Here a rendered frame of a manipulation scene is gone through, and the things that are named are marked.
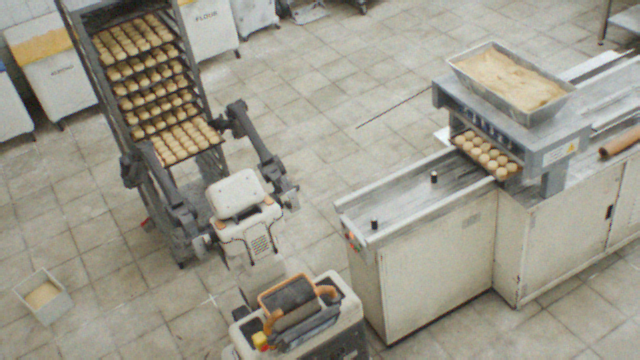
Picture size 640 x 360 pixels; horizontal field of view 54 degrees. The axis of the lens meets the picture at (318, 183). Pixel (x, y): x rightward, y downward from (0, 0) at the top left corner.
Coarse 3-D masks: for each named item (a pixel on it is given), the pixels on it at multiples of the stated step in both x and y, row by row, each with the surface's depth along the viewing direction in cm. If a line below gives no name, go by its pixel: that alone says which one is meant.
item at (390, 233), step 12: (624, 108) 321; (636, 108) 322; (600, 120) 317; (612, 120) 318; (480, 180) 296; (492, 180) 296; (456, 192) 293; (468, 192) 292; (480, 192) 297; (444, 204) 288; (456, 204) 293; (408, 216) 285; (420, 216) 285; (432, 216) 289; (396, 228) 281; (408, 228) 285; (372, 240) 278; (384, 240) 282
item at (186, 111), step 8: (192, 104) 352; (176, 112) 345; (184, 112) 346; (192, 112) 344; (152, 120) 345; (160, 120) 342; (168, 120) 340; (176, 120) 342; (136, 128) 339; (144, 128) 341; (152, 128) 337; (160, 128) 338; (136, 136) 334
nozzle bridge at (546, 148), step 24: (432, 96) 320; (456, 96) 301; (456, 120) 334; (480, 120) 306; (504, 120) 283; (552, 120) 278; (576, 120) 276; (504, 144) 291; (528, 144) 268; (552, 144) 268; (576, 144) 276; (528, 168) 272; (552, 168) 278; (552, 192) 289
